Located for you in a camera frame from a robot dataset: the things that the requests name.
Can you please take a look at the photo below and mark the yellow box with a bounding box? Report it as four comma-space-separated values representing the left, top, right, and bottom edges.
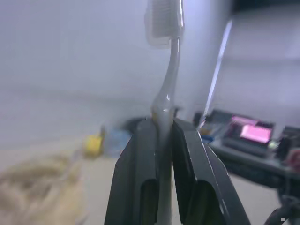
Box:
83, 135, 104, 159

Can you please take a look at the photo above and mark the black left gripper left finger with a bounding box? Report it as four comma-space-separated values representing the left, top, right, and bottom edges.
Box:
104, 118, 160, 225

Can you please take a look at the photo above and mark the white slanted pole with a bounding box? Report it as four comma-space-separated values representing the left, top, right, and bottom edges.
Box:
202, 19, 233, 120

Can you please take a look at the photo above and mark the blue translucent container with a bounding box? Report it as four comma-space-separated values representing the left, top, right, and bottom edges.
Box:
105, 127, 132, 158

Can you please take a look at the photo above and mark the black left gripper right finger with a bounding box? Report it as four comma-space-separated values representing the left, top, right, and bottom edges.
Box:
171, 119, 252, 225

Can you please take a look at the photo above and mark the laptop with pink screen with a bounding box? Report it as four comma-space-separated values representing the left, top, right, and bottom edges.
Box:
208, 109, 276, 158

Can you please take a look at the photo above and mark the dark desk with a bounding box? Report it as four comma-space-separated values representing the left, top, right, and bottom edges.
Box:
208, 142, 300, 188

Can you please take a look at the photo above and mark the beige fluffy object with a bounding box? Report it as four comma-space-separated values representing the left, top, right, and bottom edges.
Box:
0, 153, 89, 225

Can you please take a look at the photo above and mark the grey toothbrush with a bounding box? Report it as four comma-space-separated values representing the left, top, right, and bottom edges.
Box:
143, 0, 186, 225

